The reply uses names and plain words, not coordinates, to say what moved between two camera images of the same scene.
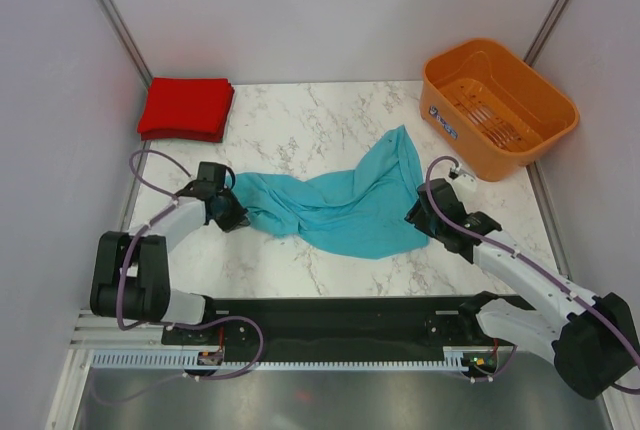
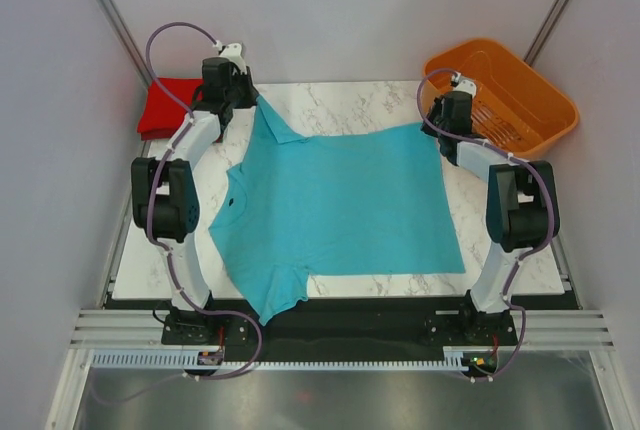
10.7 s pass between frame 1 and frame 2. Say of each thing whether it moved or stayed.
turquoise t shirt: moved
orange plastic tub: stayed
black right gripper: moved
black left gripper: moved
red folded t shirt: stayed
